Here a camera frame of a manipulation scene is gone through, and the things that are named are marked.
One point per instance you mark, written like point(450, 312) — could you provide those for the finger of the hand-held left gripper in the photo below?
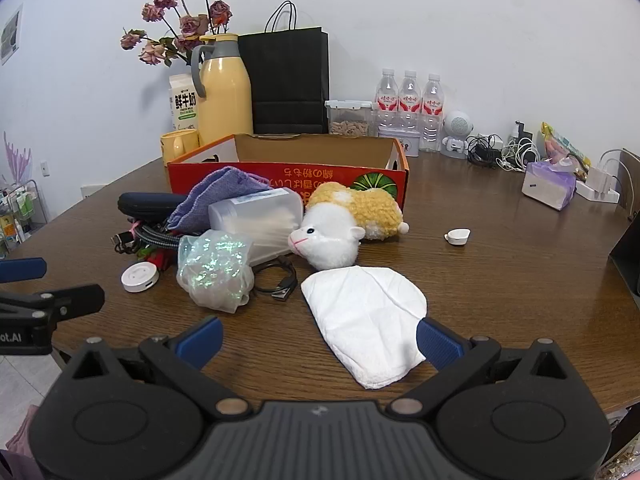
point(75, 299)
point(22, 270)

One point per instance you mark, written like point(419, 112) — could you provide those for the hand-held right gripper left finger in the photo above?
point(200, 342)

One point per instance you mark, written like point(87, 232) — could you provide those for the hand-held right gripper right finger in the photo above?
point(437, 344)

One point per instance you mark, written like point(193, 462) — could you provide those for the white round disc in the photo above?
point(140, 277)

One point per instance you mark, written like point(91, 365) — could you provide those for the iridescent plastic bag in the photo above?
point(215, 270)

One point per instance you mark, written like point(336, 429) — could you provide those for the white face mask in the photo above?
point(360, 320)

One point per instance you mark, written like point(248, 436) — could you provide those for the red artificial flower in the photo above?
point(161, 258)

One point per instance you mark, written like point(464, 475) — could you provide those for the dark zipper case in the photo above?
point(145, 204)

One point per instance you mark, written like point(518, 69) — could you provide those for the clear plastic container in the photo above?
point(255, 215)

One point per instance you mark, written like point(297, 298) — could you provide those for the white and yellow plush sheep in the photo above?
point(330, 230)

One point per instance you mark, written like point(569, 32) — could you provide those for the red cardboard box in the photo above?
point(280, 171)

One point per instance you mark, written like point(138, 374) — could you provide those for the pink clothing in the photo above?
point(17, 445)

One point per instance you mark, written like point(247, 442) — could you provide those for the small white cap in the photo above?
point(457, 236)

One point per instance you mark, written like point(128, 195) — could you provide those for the yellow mug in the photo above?
point(182, 142)

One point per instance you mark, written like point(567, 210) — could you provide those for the purple tissue pack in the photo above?
point(545, 185)

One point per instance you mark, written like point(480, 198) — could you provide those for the black box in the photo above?
point(627, 260)

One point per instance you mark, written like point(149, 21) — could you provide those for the white robot-shaped speaker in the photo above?
point(457, 127)

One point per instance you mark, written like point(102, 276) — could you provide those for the white milk carton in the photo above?
point(182, 105)

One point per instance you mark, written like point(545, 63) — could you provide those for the small pump bottle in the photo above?
point(517, 135)

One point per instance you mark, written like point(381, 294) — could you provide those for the colourful snack bag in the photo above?
point(560, 147)

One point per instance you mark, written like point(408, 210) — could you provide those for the plastic water bottle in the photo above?
point(387, 100)
point(409, 100)
point(432, 110)

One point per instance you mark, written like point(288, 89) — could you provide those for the clear food storage container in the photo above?
point(347, 120)

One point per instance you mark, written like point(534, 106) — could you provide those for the yellow thermos jug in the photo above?
point(225, 95)

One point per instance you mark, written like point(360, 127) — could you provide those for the brown bag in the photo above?
point(631, 180)

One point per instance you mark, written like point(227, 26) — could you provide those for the black paper bag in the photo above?
point(290, 80)

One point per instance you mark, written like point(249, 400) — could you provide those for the dried pink flower bouquet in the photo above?
point(192, 25)

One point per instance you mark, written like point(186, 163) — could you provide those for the white wall outlet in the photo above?
point(92, 192)
point(45, 168)

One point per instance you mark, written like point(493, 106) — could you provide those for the purple coral wall decal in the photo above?
point(17, 160)

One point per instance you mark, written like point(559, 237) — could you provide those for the wall picture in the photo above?
point(11, 35)

